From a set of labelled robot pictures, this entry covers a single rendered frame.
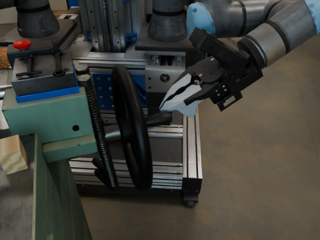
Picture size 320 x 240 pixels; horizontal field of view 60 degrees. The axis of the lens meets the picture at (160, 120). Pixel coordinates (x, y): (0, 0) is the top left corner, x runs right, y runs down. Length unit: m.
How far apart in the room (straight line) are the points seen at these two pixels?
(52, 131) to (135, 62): 0.62
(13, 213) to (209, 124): 1.64
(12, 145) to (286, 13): 0.51
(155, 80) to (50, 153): 0.52
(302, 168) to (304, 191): 0.17
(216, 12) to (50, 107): 0.37
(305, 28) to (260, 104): 1.67
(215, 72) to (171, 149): 0.94
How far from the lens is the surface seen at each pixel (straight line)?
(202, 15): 0.60
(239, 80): 0.57
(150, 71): 0.94
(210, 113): 2.03
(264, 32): 0.56
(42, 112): 0.51
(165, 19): 1.01
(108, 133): 0.61
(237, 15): 0.62
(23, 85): 0.49
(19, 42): 0.56
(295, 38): 0.58
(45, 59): 0.54
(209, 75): 0.53
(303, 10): 0.59
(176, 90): 0.55
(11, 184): 0.46
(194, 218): 1.44
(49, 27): 1.15
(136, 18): 1.22
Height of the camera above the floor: 1.22
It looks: 39 degrees down
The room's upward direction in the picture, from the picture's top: straight up
